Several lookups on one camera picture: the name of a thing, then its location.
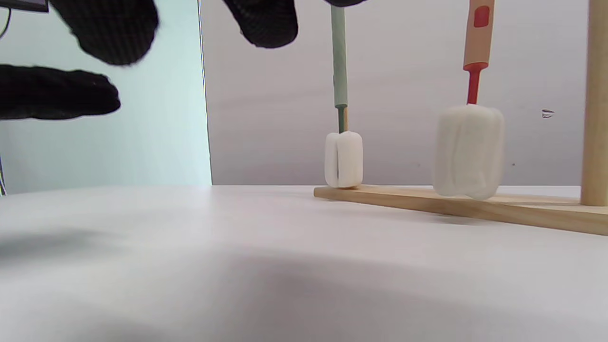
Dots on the wooden hanging rack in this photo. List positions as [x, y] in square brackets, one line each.
[475, 206]

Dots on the person's right hand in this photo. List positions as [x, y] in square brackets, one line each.
[109, 33]

